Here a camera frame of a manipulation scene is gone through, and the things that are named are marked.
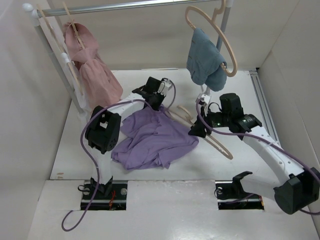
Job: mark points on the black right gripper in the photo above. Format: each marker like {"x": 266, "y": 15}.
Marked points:
{"x": 198, "y": 129}

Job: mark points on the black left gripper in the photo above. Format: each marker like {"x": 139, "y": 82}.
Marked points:
{"x": 162, "y": 98}

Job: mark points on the beige wooden hanger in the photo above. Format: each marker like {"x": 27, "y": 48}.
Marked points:
{"x": 187, "y": 120}

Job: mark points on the purple t shirt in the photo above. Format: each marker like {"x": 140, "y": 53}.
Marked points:
{"x": 153, "y": 140}

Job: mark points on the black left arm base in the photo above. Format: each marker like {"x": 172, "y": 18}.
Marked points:
{"x": 116, "y": 200}

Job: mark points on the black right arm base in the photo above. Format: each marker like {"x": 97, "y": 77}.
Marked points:
{"x": 231, "y": 195}

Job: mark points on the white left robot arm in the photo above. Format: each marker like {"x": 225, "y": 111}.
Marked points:
{"x": 103, "y": 129}

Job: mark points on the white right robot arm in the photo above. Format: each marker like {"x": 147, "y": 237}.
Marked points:
{"x": 296, "y": 185}

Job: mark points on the beige hanger with pink dress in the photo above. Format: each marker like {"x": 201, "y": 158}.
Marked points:
{"x": 73, "y": 25}

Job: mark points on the beige hanger with white garment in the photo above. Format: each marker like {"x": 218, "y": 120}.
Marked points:
{"x": 64, "y": 55}

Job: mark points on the pink hanging dress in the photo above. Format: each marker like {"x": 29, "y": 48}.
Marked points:
{"x": 100, "y": 84}

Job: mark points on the blue denim shorts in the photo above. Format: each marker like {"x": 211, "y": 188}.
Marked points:
{"x": 204, "y": 62}

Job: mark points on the white clothes rack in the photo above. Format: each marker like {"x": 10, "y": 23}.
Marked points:
{"x": 218, "y": 21}

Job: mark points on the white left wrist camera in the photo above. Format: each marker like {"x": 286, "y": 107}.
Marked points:
{"x": 165, "y": 85}

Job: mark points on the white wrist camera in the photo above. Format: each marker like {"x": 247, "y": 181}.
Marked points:
{"x": 204, "y": 100}
{"x": 165, "y": 85}

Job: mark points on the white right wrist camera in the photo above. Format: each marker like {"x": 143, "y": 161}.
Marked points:
{"x": 204, "y": 100}

